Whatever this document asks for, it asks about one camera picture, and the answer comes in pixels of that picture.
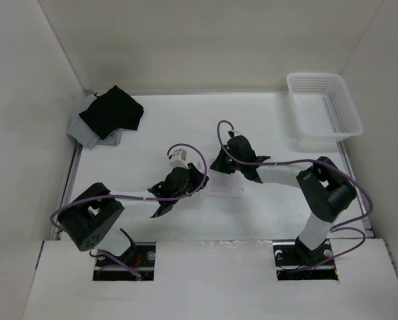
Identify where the white plastic basket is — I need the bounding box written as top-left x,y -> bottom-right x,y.
286,73 -> 363,143

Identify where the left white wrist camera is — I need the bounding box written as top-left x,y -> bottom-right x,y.
168,149 -> 189,169

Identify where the white tank top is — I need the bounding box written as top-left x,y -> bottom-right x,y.
200,170 -> 245,199

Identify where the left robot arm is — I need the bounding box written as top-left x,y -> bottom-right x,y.
57,163 -> 209,266

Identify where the folded grey tank top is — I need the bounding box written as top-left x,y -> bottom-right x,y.
67,94 -> 123,149

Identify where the folded black tank top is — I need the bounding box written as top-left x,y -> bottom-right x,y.
79,85 -> 144,140

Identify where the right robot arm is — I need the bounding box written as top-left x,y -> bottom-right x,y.
210,130 -> 357,267

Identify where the left metal table rail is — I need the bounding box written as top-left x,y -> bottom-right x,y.
50,143 -> 83,241

